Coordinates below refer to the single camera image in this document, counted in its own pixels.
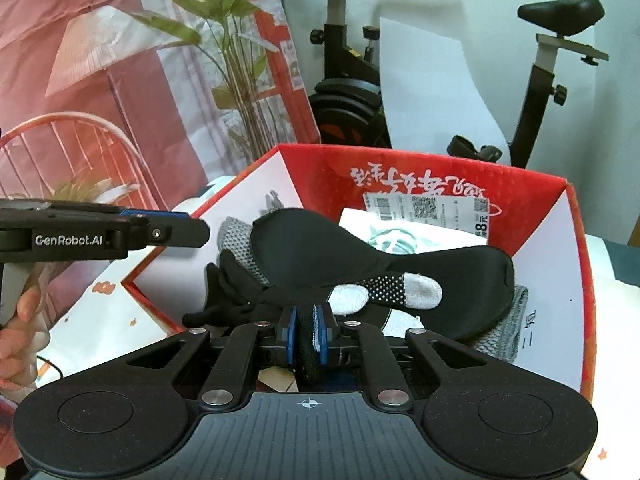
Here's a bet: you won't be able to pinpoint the grey knit cloth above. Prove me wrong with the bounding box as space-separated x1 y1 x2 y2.
217 216 531 363

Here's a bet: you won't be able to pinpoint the black fabric eye mask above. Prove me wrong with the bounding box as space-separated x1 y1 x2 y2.
250 208 516 343

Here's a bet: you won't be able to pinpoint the red printed backdrop cloth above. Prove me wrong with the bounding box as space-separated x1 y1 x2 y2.
0 0 322 271

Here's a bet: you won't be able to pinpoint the person's left hand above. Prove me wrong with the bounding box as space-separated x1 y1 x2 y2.
0 290 52 393

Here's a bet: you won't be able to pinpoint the black exercise bike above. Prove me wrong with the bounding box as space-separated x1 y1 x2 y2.
267 0 611 171

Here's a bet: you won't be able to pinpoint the white plastic packet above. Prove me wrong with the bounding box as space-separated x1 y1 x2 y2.
337 205 488 257

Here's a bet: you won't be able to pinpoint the thin black cable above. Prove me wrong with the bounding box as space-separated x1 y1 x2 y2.
37 356 66 380

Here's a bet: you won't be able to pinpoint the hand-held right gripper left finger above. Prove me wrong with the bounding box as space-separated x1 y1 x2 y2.
117 305 301 414

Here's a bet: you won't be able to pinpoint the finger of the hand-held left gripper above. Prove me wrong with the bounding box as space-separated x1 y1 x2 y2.
121 209 211 250

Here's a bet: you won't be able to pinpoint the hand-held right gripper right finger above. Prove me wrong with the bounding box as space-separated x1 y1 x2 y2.
312 303 496 410

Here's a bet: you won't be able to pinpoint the geometric patterned tablecloth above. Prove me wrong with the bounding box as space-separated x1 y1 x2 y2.
585 234 640 288

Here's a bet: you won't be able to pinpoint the red strawberry cardboard box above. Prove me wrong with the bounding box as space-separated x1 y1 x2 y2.
122 142 598 401

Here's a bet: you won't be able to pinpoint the cartoon printed table mat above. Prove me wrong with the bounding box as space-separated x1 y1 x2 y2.
35 177 640 480

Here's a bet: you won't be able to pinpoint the black glove grey fingertips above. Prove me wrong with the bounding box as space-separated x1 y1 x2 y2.
182 247 443 391

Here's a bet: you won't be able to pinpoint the white curved board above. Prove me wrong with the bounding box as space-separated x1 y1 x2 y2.
379 16 513 166

